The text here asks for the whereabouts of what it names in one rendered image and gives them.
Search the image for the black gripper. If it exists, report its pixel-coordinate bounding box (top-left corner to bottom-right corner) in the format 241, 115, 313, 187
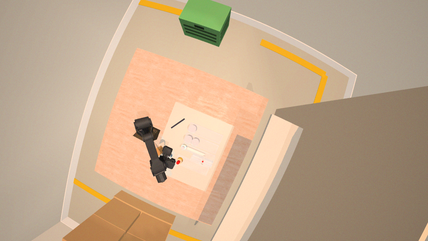
160, 145, 173, 163

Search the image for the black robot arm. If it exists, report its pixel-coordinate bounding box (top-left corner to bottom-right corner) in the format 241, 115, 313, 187
134, 117, 176, 183

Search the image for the pale pink cylinder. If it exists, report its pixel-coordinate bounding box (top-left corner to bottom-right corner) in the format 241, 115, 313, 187
185, 135, 193, 143
189, 125, 197, 133
192, 138, 200, 146

